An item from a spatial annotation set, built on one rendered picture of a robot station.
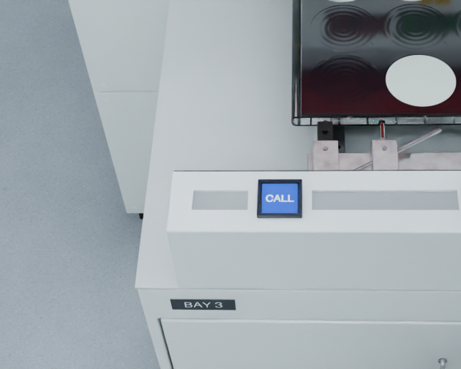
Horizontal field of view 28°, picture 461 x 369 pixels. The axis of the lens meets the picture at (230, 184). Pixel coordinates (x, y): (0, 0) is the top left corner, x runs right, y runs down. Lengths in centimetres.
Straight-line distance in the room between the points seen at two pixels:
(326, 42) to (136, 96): 60
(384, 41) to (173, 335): 54
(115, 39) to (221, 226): 73
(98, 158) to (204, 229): 135
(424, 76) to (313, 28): 19
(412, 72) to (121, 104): 75
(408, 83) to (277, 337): 42
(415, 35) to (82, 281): 114
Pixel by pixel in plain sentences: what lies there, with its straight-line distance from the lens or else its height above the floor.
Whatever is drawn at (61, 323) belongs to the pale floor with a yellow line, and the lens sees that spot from 221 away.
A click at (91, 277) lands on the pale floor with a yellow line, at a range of 226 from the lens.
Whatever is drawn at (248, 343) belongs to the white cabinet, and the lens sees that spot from 139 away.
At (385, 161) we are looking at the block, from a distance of 126.
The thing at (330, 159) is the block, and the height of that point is 91.
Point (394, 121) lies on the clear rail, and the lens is 131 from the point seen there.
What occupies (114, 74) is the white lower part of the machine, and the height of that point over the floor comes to 57.
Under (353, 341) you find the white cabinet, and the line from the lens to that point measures 138.
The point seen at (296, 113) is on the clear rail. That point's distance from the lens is 131.
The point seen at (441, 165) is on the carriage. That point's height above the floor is 88.
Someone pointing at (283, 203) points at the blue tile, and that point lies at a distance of 114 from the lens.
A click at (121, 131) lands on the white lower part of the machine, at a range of 199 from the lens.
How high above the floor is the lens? 190
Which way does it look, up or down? 54 degrees down
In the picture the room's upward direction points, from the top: 6 degrees counter-clockwise
